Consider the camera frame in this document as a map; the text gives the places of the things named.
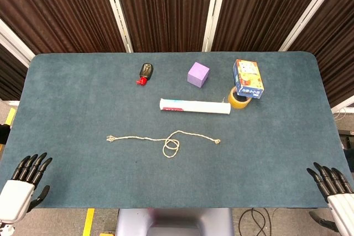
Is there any left black-fingered white robot hand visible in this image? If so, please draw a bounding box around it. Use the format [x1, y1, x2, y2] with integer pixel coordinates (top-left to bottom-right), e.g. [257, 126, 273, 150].
[0, 152, 53, 223]

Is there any purple foam cube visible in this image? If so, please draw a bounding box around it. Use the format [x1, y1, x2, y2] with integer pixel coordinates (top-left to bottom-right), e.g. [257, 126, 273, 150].
[187, 61, 210, 88]

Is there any black floor cable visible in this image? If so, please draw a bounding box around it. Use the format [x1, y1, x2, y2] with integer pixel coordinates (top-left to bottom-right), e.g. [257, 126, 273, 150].
[238, 207, 274, 236]

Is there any blue-grey table mat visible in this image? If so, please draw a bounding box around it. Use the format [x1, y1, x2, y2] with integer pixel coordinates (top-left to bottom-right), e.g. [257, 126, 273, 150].
[1, 51, 353, 209]

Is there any white rolled paper tube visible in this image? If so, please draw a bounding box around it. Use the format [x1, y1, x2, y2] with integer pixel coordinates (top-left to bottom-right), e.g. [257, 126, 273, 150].
[159, 98, 232, 116]

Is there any yellow adhesive tape roll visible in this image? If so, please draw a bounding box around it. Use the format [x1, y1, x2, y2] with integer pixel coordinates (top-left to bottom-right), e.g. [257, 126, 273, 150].
[227, 86, 253, 110]

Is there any black equipment box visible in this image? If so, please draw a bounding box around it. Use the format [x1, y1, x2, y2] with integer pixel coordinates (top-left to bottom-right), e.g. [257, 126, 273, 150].
[337, 129, 354, 173]

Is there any brown ribbed partition panel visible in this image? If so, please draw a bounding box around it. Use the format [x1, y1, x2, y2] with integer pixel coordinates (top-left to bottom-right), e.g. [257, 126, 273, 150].
[212, 0, 332, 53]
[0, 44, 29, 101]
[110, 0, 217, 53]
[0, 0, 127, 55]
[287, 0, 354, 108]

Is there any blue printed cardboard box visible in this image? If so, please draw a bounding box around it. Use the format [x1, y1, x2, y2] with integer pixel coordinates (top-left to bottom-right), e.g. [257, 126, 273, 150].
[232, 59, 264, 101]

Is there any beige twisted rope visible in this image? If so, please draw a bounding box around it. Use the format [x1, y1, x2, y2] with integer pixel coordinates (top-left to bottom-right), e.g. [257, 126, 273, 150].
[106, 130, 221, 160]

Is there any right black-fingered white robot hand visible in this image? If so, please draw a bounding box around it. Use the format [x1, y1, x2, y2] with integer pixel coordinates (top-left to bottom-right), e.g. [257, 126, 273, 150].
[306, 162, 354, 236]

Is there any black bottle red cap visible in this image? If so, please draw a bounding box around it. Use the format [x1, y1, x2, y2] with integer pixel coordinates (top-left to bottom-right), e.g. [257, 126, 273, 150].
[135, 62, 155, 86]

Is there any white partition frame post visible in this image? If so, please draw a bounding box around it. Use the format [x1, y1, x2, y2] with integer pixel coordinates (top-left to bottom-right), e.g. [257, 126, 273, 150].
[278, 0, 348, 52]
[99, 0, 134, 53]
[201, 0, 230, 53]
[0, 19, 35, 68]

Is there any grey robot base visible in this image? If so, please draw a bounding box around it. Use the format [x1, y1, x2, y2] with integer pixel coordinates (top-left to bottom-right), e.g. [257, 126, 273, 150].
[114, 207, 235, 236]

